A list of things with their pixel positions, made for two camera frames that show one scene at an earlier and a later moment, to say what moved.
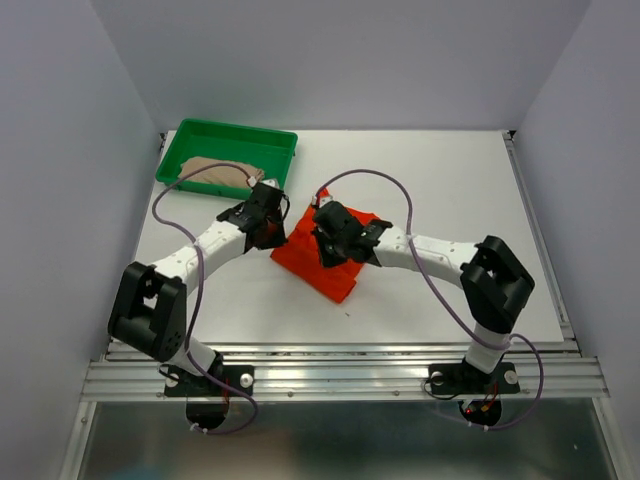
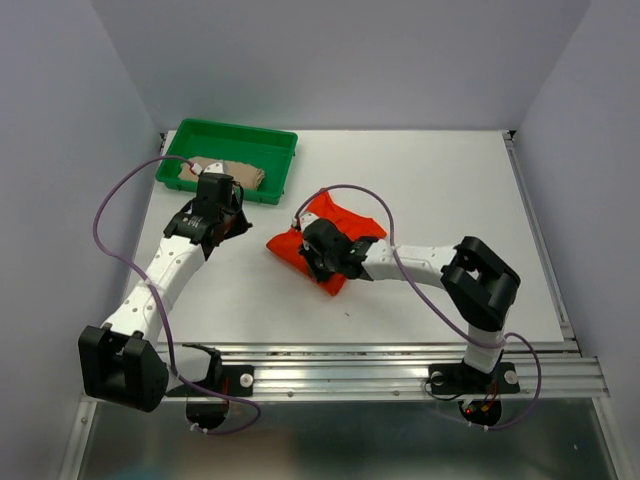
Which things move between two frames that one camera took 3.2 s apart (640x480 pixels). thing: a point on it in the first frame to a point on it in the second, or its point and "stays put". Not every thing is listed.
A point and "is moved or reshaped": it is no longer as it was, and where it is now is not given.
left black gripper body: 274,236 to 236,222
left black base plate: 240,377 stays put
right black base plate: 464,379 stays put
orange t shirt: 300,255 is moved or reshaped
